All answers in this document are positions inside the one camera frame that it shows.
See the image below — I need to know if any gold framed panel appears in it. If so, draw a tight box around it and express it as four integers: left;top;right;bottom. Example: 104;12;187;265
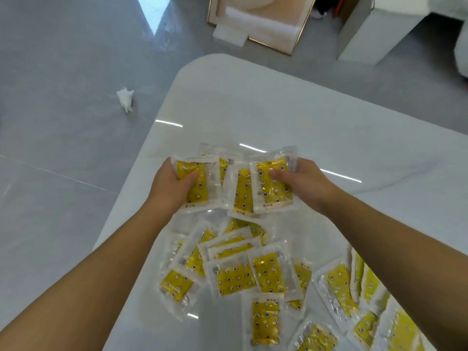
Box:
207;0;318;56

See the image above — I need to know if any dark shoe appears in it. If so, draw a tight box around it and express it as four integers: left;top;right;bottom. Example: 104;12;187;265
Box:
311;0;339;20

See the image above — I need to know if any yellow dotted snack packet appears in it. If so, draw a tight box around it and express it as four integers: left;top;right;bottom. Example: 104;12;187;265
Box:
249;146;299;215
222;160;262;220
171;155;223;213

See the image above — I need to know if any white box cabinet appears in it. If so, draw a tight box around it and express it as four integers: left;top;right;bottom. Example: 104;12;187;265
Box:
337;0;432;66

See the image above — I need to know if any pile of yellow packets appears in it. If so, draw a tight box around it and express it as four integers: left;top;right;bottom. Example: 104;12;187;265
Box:
156;215;436;351

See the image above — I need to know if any person's right forearm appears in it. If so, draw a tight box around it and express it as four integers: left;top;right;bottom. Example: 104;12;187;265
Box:
323;189;468;351

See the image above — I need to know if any white foam block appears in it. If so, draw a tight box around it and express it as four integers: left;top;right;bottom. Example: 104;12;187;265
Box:
212;24;249;47

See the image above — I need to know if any person's right hand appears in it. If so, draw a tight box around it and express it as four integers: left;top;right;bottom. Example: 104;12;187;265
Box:
269;157;344;216

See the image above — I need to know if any crumpled white tissue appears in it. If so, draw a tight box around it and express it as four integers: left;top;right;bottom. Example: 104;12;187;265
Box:
116;87;135;114

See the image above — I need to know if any person's left forearm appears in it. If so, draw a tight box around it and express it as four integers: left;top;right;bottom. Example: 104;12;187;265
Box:
0;200;180;351

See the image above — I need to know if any person's left hand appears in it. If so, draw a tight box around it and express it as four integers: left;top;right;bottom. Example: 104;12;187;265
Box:
146;157;200;218

